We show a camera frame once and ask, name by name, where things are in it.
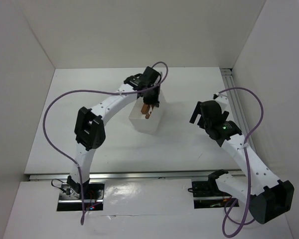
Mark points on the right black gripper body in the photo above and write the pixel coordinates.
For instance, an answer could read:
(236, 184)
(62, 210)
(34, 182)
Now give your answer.
(197, 112)

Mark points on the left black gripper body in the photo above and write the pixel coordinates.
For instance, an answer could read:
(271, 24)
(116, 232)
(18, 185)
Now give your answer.
(150, 100)

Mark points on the brown wood block long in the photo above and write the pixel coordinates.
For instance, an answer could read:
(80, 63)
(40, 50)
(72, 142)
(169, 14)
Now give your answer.
(145, 109)

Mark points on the white cardboard box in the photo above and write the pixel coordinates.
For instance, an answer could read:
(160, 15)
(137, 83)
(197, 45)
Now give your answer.
(150, 125)

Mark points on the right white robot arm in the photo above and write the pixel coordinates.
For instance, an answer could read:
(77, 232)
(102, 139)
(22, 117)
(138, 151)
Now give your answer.
(265, 194)

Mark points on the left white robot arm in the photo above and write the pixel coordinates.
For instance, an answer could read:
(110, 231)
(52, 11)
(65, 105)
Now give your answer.
(90, 123)

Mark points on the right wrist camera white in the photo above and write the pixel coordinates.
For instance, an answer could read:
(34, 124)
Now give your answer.
(222, 100)

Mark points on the aluminium front rail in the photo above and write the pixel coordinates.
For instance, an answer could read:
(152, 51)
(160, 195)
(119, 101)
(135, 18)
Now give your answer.
(127, 176)

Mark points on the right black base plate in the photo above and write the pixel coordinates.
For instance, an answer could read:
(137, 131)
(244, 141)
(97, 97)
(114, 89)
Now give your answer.
(201, 189)

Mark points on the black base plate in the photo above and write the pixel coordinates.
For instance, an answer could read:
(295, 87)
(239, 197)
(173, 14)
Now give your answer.
(201, 189)
(94, 193)

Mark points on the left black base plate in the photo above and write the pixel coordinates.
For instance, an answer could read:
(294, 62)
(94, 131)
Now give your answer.
(94, 193)

